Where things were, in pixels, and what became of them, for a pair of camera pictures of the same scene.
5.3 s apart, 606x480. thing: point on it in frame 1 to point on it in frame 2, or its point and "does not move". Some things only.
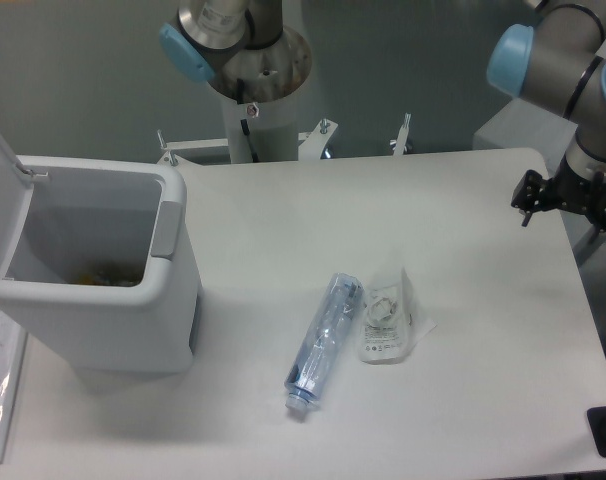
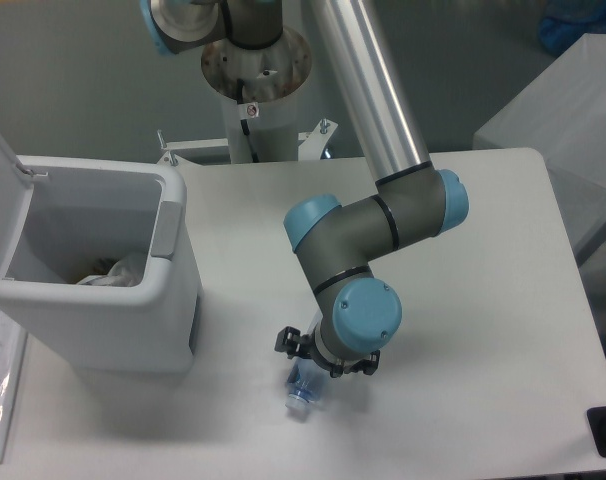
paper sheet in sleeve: (4, 346) does not move
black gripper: (568, 189) to (292, 343)
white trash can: (97, 254) does not move
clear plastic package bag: (389, 328) to (127, 272)
